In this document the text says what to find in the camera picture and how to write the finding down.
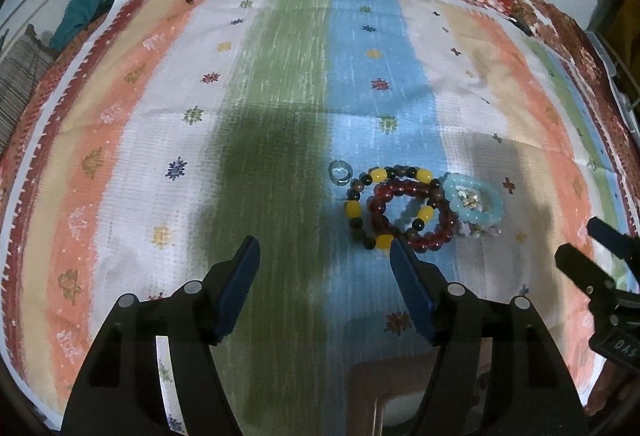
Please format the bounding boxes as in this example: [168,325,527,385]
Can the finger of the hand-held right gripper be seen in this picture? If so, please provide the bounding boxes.
[555,243,617,313]
[587,217,640,274]

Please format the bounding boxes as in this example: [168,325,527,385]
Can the pale pink bead bracelet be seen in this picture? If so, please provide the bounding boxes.
[457,221,501,240]

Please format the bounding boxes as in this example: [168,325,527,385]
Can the clear glass ring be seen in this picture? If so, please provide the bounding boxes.
[328,161,355,187]

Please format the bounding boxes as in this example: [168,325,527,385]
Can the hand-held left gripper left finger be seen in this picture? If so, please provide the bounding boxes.
[60,236,261,436]

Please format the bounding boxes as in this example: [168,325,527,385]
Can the large light blue bead bracelet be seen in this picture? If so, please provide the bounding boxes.
[442,173,503,229]

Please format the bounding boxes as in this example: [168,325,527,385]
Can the person's right forearm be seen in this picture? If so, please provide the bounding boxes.
[585,361,636,417]

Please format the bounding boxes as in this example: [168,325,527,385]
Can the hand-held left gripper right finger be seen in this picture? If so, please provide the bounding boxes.
[390,238,586,436]

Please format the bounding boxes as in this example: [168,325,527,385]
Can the white paper sheets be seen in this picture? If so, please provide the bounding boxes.
[585,30,640,117]

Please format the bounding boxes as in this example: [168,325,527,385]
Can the yellow and dark bead bracelet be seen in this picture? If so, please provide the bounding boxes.
[344,165,446,251]

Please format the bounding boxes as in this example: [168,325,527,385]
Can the dark red bead bracelet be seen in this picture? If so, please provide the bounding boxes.
[367,181,457,257]

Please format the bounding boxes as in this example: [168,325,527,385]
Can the striped colourful cloth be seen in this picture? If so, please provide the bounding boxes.
[0,0,636,432]

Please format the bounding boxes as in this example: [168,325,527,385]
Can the small gold charm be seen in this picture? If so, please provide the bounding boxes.
[457,188,483,210]

